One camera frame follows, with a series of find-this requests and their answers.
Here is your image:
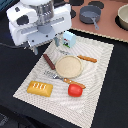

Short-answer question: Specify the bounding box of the teal padded gripper finger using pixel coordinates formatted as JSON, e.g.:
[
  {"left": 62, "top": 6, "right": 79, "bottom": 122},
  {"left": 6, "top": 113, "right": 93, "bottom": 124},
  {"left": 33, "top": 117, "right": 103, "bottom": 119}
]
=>
[{"left": 32, "top": 46, "right": 38, "bottom": 55}]

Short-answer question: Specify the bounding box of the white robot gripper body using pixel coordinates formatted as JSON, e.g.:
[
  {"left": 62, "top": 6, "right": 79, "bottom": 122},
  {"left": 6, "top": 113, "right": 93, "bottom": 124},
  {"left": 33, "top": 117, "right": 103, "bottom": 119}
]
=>
[{"left": 7, "top": 2, "right": 72, "bottom": 48}]

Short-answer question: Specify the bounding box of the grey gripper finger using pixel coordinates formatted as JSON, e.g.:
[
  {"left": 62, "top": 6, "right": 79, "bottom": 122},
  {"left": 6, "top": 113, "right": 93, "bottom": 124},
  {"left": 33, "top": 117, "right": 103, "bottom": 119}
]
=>
[{"left": 54, "top": 37, "right": 60, "bottom": 47}]

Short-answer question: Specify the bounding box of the light blue milk carton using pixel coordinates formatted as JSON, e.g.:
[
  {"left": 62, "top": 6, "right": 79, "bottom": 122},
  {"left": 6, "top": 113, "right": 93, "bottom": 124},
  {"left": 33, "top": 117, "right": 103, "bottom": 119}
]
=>
[{"left": 62, "top": 31, "right": 76, "bottom": 48}]

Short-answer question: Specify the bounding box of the brown toy sausage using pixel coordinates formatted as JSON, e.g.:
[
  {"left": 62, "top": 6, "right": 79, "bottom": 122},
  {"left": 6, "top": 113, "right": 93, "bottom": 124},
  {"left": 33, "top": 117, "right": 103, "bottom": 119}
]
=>
[{"left": 43, "top": 54, "right": 55, "bottom": 70}]

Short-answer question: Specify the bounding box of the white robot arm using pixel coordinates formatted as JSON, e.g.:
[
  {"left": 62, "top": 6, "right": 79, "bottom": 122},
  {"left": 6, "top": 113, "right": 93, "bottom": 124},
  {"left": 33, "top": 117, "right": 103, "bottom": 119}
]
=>
[{"left": 7, "top": 0, "right": 72, "bottom": 54}]

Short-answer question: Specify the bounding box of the beige round plate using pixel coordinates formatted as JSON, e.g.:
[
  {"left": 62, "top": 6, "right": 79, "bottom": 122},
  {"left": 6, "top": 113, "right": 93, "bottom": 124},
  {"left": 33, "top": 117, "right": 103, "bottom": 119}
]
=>
[{"left": 55, "top": 55, "right": 83, "bottom": 78}]

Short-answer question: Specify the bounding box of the beige woven placemat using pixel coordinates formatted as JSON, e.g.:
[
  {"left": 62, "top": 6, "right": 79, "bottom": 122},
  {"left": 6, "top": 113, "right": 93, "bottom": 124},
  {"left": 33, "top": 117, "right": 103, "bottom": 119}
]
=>
[{"left": 14, "top": 36, "right": 114, "bottom": 128}]

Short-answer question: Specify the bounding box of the grey frying pan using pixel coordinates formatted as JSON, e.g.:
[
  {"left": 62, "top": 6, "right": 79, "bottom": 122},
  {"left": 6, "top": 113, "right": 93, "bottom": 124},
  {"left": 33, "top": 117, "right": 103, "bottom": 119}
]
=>
[{"left": 79, "top": 5, "right": 101, "bottom": 30}]

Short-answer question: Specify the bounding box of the red toy tomato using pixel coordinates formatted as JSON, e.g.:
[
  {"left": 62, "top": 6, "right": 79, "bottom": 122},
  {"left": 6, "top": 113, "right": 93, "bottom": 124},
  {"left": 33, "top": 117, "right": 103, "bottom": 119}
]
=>
[{"left": 68, "top": 84, "right": 83, "bottom": 97}]

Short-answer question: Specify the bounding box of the beige bowl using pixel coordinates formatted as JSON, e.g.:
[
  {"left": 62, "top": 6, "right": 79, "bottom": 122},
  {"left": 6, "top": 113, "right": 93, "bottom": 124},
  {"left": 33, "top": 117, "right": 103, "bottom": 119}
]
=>
[{"left": 118, "top": 4, "right": 128, "bottom": 30}]

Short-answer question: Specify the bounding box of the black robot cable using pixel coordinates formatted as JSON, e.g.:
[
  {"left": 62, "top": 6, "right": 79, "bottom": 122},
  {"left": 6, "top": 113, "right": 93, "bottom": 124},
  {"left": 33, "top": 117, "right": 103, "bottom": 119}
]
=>
[{"left": 0, "top": 41, "right": 24, "bottom": 50}]

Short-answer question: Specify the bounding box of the fork with wooden handle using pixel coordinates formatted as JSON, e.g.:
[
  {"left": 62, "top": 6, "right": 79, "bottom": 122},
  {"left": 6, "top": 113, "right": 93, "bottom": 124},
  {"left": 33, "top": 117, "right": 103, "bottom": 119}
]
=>
[{"left": 44, "top": 71, "right": 86, "bottom": 89}]

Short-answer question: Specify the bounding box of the knife with wooden handle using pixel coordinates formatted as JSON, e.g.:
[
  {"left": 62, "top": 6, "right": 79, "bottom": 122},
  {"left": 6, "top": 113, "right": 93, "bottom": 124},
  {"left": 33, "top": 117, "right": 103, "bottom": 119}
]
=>
[{"left": 59, "top": 50, "right": 97, "bottom": 63}]

